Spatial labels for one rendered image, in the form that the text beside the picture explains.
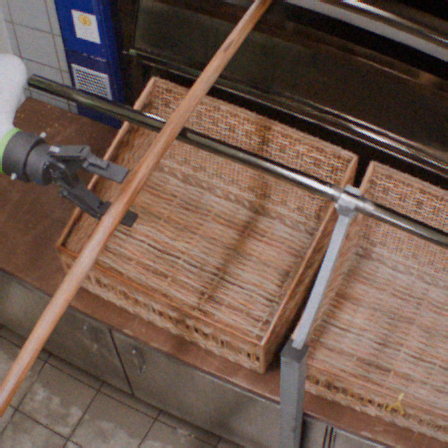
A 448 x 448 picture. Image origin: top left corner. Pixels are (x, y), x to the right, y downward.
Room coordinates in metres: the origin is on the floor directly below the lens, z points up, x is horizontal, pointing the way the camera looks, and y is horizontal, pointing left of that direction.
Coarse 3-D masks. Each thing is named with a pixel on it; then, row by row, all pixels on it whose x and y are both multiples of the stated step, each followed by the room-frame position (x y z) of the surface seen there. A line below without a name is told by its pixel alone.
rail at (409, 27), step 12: (324, 0) 1.24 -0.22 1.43; (336, 0) 1.23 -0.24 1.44; (348, 0) 1.22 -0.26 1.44; (360, 12) 1.20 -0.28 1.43; (372, 12) 1.19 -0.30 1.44; (384, 12) 1.19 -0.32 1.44; (396, 24) 1.16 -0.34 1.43; (408, 24) 1.15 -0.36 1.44; (420, 36) 1.13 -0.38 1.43; (432, 36) 1.12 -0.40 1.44; (444, 36) 1.12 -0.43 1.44
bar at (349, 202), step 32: (64, 96) 1.29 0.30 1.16; (96, 96) 1.27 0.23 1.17; (160, 128) 1.17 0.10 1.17; (256, 160) 1.07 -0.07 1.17; (320, 192) 0.99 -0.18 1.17; (352, 192) 0.98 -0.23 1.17; (416, 224) 0.90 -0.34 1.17; (320, 288) 0.87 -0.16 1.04; (288, 352) 0.79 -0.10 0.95; (288, 384) 0.77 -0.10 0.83; (288, 416) 0.77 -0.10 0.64
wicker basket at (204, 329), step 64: (128, 128) 1.49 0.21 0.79; (192, 128) 1.51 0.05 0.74; (256, 128) 1.43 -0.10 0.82; (192, 192) 1.43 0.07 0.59; (64, 256) 1.21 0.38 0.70; (128, 256) 1.26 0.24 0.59; (192, 256) 1.25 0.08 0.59; (256, 256) 1.23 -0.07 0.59; (320, 256) 1.15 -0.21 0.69; (192, 320) 1.01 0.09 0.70; (256, 320) 1.05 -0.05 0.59
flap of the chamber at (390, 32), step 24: (288, 0) 1.27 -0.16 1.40; (312, 0) 1.25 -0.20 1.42; (360, 0) 1.25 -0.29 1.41; (384, 0) 1.26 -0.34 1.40; (408, 0) 1.27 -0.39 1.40; (432, 0) 1.27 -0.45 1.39; (360, 24) 1.19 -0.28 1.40; (384, 24) 1.17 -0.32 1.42; (432, 24) 1.19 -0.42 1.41; (432, 48) 1.12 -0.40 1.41
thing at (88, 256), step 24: (264, 0) 1.48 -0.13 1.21; (240, 24) 1.40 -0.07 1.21; (216, 72) 1.27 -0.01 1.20; (192, 96) 1.21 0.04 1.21; (168, 120) 1.16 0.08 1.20; (168, 144) 1.11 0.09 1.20; (144, 168) 1.05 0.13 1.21; (120, 192) 1.01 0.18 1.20; (120, 216) 0.96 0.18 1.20; (96, 240) 0.91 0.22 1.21; (72, 288) 0.82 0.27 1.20; (48, 312) 0.78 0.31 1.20; (48, 336) 0.74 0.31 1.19; (24, 360) 0.68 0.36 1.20; (0, 408) 0.59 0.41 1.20
